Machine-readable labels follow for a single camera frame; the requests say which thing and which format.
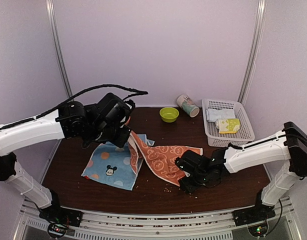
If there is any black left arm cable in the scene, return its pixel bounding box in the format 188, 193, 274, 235
33, 84, 149, 121

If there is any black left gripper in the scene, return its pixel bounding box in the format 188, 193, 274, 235
88, 124, 132, 148

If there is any left circuit board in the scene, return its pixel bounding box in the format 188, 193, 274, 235
47, 223, 68, 239

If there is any front aluminium rail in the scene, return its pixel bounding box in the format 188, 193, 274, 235
13, 197, 302, 240

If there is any right circuit board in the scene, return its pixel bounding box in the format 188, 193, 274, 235
247, 222, 269, 238

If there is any green plastic bowl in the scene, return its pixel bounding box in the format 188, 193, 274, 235
159, 107, 179, 123

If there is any blue mickey dotted towel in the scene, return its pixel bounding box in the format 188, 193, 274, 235
81, 142, 144, 191

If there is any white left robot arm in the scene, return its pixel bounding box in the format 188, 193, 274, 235
0, 93, 135, 222

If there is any light blue folded towel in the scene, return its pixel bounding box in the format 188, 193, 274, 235
206, 108, 236, 123

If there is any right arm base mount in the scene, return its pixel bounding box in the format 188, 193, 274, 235
232, 192, 276, 227

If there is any circuit board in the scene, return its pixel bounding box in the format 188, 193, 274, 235
47, 223, 68, 239
247, 222, 269, 238

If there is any aluminium frame post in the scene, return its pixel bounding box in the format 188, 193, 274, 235
45, 0, 73, 98
238, 0, 267, 105

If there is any tall illustrated ceramic cup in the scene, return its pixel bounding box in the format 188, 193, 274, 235
176, 94, 200, 118

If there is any orange bunny towel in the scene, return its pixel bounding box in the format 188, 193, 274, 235
126, 117, 203, 187

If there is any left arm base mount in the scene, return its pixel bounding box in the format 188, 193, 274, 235
37, 190, 83, 227

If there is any right aluminium frame post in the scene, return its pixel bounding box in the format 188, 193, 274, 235
238, 0, 267, 105

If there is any rolled green yellow towel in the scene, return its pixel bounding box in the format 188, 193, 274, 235
215, 118, 241, 134

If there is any white perforated plastic basket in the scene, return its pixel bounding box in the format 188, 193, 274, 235
201, 98, 255, 147

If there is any left aluminium frame post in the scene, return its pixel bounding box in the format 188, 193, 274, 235
45, 0, 73, 98

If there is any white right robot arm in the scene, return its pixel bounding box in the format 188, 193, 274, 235
174, 121, 307, 221

